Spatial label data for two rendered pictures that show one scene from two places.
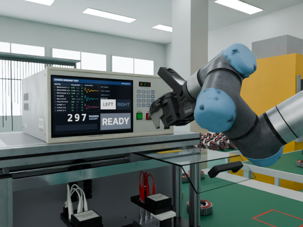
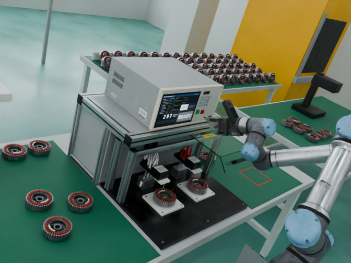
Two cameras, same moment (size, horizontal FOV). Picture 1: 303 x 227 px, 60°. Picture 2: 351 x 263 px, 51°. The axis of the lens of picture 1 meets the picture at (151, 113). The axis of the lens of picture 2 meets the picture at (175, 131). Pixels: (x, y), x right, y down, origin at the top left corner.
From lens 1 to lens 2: 1.17 m
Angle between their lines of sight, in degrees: 28
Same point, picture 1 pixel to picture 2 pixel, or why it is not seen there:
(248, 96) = (266, 16)
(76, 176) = (161, 149)
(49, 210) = not seen: hidden behind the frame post
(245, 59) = (270, 130)
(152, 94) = (208, 98)
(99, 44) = not seen: outside the picture
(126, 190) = not seen: hidden behind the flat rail
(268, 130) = (268, 162)
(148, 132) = (198, 120)
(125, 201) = (166, 152)
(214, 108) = (251, 155)
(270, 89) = (292, 18)
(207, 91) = (250, 145)
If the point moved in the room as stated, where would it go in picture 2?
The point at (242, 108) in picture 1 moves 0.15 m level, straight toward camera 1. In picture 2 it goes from (261, 153) to (262, 170)
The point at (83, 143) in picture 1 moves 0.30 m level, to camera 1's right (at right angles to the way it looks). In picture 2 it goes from (168, 132) to (227, 143)
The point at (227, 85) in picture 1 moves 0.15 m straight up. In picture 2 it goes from (259, 144) to (273, 112)
